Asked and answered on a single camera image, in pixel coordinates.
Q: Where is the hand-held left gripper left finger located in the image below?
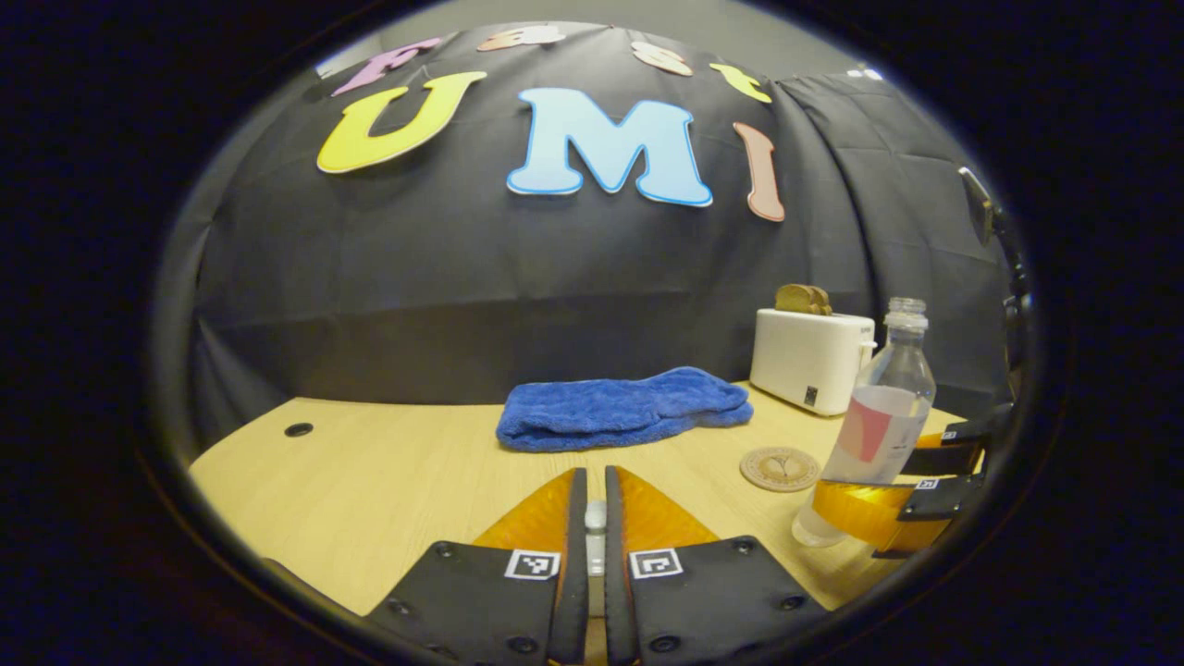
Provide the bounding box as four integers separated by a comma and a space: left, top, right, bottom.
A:
365, 467, 590, 665

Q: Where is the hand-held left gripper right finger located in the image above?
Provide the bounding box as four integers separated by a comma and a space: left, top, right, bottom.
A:
604, 465, 829, 665

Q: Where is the clear plastic water bottle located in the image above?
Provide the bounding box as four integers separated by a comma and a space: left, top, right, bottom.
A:
792, 297, 937, 549

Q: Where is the round brown coaster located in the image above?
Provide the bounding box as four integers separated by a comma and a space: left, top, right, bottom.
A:
739, 447, 822, 494

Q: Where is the blue towel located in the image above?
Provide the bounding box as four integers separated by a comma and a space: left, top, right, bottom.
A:
496, 366, 756, 454

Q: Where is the white toaster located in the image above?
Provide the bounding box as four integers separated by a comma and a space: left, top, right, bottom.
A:
749, 308, 877, 418

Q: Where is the black backdrop cloth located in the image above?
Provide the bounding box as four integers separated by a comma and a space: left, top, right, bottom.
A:
153, 23, 1028, 454

